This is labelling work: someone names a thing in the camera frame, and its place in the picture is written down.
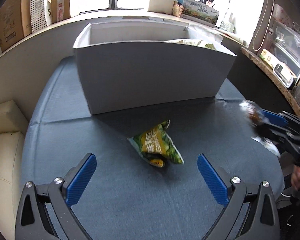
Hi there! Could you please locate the white cardboard storage box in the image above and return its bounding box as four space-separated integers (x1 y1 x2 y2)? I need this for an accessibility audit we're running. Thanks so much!
73 19 236 114

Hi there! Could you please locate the large brown cardboard box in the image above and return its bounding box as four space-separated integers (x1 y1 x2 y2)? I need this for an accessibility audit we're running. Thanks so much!
0 0 32 51

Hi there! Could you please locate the white foam box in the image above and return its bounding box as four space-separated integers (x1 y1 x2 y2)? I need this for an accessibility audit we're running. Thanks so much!
148 0 174 15

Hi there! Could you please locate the small open cardboard box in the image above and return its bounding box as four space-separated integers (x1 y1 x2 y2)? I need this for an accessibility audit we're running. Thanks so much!
47 0 71 24

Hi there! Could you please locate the cream sofa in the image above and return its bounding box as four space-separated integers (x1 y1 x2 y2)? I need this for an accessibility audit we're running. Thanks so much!
0 100 29 239

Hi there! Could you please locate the small wicker basket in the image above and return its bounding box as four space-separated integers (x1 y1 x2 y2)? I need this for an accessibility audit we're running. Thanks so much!
172 0 184 18

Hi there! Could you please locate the blue grey table cloth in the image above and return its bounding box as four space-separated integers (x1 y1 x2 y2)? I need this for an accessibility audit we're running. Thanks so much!
21 57 284 239

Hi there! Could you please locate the dotted white paper bag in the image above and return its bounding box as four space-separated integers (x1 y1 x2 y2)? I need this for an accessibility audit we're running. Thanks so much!
30 0 51 33

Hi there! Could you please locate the right hand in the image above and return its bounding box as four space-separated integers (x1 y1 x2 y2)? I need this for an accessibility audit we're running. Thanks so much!
290 166 300 190

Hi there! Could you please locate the white lotion bottle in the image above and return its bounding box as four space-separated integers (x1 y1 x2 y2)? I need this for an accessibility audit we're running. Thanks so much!
219 12 235 33

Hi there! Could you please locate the yellow green tea box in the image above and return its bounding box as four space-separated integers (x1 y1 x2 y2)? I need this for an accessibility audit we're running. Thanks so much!
260 49 278 69

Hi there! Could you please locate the printed landscape carton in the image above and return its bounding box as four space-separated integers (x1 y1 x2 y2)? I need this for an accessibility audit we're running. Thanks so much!
182 0 219 25

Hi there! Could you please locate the white alarm clock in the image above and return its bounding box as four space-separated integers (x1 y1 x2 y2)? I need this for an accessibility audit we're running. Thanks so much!
274 63 297 90

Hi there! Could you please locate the green yellow snack bag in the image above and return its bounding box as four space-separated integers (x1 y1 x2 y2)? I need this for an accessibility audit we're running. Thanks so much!
127 120 184 168

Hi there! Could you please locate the small clear snack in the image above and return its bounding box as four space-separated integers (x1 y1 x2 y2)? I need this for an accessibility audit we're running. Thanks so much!
239 100 281 158

